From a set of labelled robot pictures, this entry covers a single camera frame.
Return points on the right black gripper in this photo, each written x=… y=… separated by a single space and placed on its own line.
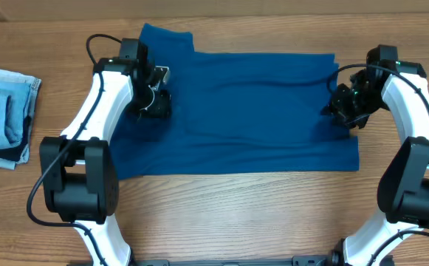
x=342 y=107

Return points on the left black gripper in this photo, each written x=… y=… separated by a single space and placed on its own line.
x=156 y=105

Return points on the dark blue t-shirt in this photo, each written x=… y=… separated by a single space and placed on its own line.
x=235 y=113

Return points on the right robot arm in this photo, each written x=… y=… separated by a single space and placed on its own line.
x=400 y=87

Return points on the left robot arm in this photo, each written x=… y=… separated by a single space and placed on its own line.
x=78 y=187

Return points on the folded light blue jeans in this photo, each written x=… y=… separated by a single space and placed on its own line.
x=18 y=95

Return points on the folded black garment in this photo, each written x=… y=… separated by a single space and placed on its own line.
x=15 y=153

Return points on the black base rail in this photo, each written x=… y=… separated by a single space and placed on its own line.
x=316 y=260

